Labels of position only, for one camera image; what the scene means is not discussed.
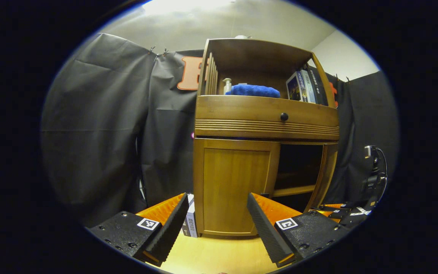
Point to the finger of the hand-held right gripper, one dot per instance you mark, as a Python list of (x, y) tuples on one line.
[(340, 214), (342, 206)]

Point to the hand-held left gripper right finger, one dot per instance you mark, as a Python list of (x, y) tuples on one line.
[(264, 228)]

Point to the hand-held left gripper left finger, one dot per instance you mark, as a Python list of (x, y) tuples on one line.
[(171, 228)]

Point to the wooden double-door shoe cabinet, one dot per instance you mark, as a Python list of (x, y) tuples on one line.
[(257, 57)]

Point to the white and black box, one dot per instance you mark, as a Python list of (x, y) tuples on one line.
[(191, 219)]

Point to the black round drawer knob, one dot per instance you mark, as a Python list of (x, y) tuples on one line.
[(284, 117)]

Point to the grey spine book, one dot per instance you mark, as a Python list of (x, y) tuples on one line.
[(308, 87)]

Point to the wooden ribbed drawer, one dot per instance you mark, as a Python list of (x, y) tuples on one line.
[(242, 112)]

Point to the black backdrop cloth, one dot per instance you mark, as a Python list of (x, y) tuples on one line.
[(97, 125)]

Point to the blue fluffy towel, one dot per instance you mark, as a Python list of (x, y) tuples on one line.
[(255, 91)]

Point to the clear pump bottle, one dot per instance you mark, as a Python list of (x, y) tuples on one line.
[(227, 86)]

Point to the small white object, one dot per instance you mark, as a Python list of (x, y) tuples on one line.
[(243, 37)]

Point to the ceiling light panel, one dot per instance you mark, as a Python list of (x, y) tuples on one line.
[(188, 5)]

